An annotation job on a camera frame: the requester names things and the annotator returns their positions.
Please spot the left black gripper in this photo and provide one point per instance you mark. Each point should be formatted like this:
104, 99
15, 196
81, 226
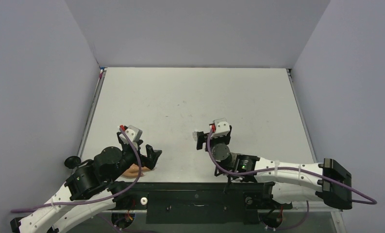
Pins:
150, 160

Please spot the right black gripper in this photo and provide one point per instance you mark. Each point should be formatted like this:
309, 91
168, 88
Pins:
218, 139

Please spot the clear nail polish bottle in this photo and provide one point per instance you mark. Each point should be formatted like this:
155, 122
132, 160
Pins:
195, 135

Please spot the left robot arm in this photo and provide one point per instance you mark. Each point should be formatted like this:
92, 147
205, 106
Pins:
92, 188

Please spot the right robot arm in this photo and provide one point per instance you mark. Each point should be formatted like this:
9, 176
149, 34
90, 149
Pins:
328, 181

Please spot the mannequin hand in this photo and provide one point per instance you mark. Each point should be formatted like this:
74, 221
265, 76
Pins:
133, 170

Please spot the black round knob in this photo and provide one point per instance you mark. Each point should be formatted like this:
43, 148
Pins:
72, 162

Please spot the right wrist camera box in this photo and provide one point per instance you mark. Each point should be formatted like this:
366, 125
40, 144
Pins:
220, 127

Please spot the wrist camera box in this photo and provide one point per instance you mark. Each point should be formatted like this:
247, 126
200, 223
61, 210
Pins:
129, 134
220, 127

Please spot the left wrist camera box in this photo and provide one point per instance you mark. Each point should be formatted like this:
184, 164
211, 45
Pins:
129, 134

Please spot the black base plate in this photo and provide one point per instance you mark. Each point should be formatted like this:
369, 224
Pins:
201, 203

